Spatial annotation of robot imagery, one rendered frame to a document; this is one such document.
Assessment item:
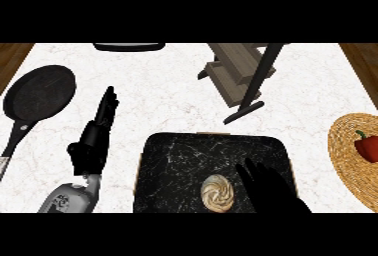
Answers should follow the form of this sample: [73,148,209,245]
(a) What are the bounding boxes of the black frying pan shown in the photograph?
[0,64,78,183]

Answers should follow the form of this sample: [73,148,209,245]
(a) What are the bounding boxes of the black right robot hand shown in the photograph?
[233,157,312,214]

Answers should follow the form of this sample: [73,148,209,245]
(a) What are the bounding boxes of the red bell pepper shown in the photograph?
[352,129,378,164]

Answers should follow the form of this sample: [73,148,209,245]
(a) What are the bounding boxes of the woven wicker placemat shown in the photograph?
[326,112,378,213]

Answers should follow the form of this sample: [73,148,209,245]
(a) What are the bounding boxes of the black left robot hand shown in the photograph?
[66,85,120,178]

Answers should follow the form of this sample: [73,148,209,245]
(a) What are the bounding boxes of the beige swirl cupcake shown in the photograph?
[199,173,236,214]

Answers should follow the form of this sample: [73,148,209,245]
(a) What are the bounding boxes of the black marble tray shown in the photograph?
[131,131,298,214]

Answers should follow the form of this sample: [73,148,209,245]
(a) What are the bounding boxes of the grey tiered basket stand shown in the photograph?
[196,43,292,126]

